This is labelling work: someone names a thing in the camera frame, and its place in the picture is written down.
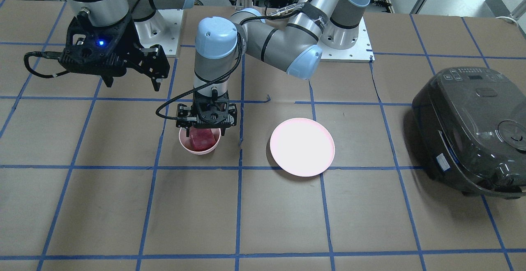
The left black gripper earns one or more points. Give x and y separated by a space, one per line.
183 113

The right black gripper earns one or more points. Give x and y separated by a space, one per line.
124 42

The red apple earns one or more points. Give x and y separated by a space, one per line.
201 139

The pink bowl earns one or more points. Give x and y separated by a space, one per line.
184 135

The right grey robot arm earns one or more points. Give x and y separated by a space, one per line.
108 12

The pink plate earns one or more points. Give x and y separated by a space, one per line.
302 147

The dark grey rice cooker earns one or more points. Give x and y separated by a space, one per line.
472 124

